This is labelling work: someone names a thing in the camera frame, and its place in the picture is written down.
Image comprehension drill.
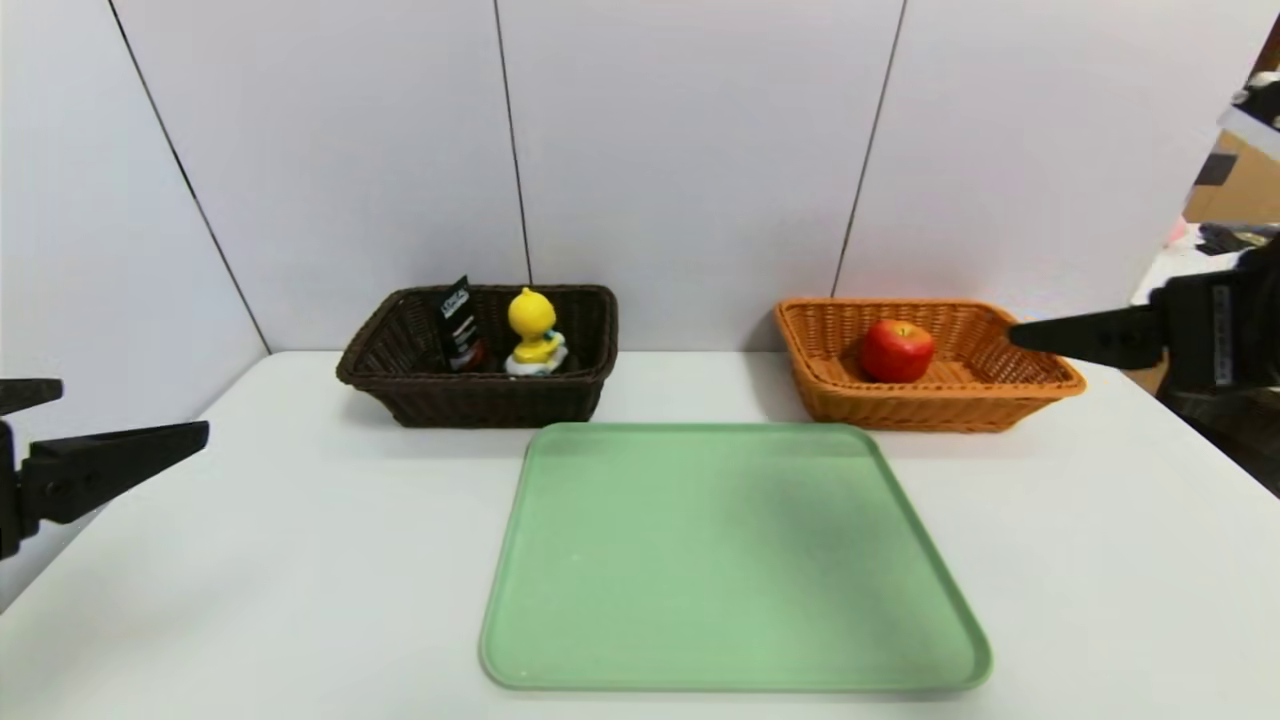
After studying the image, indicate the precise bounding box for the red apple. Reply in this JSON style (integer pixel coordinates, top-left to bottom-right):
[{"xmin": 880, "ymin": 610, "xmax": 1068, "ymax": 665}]
[{"xmin": 860, "ymin": 319, "xmax": 937, "ymax": 385}]

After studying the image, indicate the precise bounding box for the light green plastic tray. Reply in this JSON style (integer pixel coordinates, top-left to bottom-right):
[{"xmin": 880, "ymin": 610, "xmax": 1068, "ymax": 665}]
[{"xmin": 478, "ymin": 422, "xmax": 993, "ymax": 693}]

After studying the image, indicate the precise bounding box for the dark brown wicker basket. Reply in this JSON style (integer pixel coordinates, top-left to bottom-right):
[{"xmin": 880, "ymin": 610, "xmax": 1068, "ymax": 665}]
[{"xmin": 335, "ymin": 285, "xmax": 619, "ymax": 430}]

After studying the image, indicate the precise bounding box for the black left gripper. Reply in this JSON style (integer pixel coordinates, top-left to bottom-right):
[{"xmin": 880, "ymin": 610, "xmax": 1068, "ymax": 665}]
[{"xmin": 0, "ymin": 377, "xmax": 210, "ymax": 561}]

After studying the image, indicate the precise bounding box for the black pouch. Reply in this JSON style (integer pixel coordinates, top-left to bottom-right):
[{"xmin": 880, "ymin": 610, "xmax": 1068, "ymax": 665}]
[{"xmin": 1200, "ymin": 222, "xmax": 1276, "ymax": 257}]

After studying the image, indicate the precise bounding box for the yellow duck toy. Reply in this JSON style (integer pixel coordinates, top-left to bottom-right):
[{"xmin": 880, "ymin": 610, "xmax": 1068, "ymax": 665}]
[{"xmin": 503, "ymin": 287, "xmax": 569, "ymax": 379}]

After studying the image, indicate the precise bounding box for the white side table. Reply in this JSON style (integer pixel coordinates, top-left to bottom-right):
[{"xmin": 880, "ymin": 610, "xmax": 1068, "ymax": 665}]
[{"xmin": 1130, "ymin": 235, "xmax": 1216, "ymax": 306}]

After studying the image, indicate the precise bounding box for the orange wicker basket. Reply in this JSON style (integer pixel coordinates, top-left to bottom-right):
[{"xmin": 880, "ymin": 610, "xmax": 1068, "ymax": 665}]
[{"xmin": 773, "ymin": 298, "xmax": 1088, "ymax": 434}]

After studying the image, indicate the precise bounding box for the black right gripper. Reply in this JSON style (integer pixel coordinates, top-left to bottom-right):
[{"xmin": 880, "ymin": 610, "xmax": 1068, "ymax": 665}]
[{"xmin": 1008, "ymin": 248, "xmax": 1280, "ymax": 398}]

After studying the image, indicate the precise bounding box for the black cosmetic tube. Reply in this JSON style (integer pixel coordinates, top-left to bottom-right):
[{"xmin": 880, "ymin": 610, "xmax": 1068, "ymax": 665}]
[{"xmin": 437, "ymin": 277, "xmax": 489, "ymax": 374}]

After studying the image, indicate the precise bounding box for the light wooden shelf unit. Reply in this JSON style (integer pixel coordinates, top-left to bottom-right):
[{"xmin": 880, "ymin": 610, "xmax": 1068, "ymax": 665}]
[{"xmin": 1185, "ymin": 10, "xmax": 1280, "ymax": 226}]

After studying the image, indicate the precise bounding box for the dark wicker bin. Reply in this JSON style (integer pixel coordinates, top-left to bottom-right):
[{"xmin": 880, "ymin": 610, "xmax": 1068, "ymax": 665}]
[{"xmin": 1158, "ymin": 385, "xmax": 1280, "ymax": 498}]

